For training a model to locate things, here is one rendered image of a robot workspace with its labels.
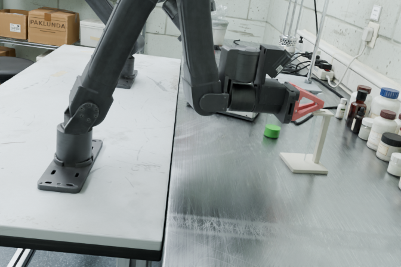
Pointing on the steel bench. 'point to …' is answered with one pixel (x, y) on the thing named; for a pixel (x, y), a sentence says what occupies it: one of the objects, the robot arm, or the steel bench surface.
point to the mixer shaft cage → (289, 41)
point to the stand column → (321, 25)
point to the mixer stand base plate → (299, 82)
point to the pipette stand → (313, 162)
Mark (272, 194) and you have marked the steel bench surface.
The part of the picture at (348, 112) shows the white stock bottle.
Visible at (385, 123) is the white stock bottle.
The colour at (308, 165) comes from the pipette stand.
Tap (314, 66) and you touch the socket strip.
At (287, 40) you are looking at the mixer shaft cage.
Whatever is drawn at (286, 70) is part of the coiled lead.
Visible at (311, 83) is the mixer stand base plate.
